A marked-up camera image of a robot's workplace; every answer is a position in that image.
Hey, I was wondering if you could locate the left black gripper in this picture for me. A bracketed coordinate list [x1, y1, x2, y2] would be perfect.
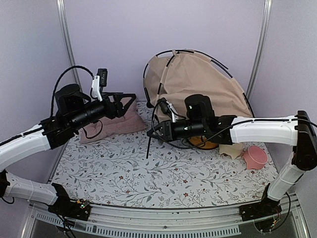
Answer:
[70, 92, 136, 131]

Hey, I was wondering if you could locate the black tent pole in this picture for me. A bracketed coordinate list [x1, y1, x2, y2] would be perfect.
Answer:
[157, 51, 230, 101]
[143, 50, 254, 150]

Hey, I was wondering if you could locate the beige fabric pet tent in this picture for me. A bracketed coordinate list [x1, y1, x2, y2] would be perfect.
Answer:
[143, 50, 253, 121]

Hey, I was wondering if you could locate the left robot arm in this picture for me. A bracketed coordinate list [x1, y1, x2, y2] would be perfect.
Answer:
[0, 84, 136, 221]

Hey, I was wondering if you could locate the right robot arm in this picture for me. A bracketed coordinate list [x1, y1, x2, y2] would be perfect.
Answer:
[147, 94, 317, 221]

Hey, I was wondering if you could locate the yellow pet bowl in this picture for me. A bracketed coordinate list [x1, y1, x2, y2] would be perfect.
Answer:
[188, 136, 219, 150]

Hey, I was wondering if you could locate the cream pet bowl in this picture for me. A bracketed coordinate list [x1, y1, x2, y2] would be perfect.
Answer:
[219, 143, 244, 159]

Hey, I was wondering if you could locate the pink pet bowl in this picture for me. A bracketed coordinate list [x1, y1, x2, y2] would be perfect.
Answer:
[242, 145, 268, 170]

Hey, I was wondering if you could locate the pink checkered cushion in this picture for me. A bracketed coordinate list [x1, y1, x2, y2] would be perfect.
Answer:
[80, 101, 147, 144]

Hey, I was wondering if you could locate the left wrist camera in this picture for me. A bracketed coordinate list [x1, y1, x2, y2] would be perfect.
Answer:
[90, 68, 108, 101]

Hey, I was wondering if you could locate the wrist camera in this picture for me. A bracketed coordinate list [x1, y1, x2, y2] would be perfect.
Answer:
[90, 68, 108, 101]
[158, 98, 186, 122]

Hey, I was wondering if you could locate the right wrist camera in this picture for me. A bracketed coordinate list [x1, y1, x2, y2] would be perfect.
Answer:
[158, 98, 186, 122]

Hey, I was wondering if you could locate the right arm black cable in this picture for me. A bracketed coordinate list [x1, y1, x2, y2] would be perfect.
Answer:
[151, 101, 238, 149]

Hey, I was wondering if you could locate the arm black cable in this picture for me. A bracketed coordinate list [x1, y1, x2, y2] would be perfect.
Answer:
[51, 65, 96, 119]
[151, 101, 238, 149]

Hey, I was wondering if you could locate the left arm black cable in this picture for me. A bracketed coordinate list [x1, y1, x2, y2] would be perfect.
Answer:
[51, 65, 96, 119]

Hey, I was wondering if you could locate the front aluminium rail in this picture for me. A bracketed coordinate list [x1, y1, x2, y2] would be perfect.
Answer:
[21, 193, 311, 238]

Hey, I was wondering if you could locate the left aluminium frame post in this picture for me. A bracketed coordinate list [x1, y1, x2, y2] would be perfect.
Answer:
[55, 0, 82, 86]

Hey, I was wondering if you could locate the aluminium frame post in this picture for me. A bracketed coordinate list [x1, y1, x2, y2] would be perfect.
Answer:
[55, 0, 82, 86]
[244, 0, 272, 100]

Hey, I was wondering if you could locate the right aluminium frame post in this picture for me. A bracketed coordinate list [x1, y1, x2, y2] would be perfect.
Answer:
[244, 0, 272, 100]

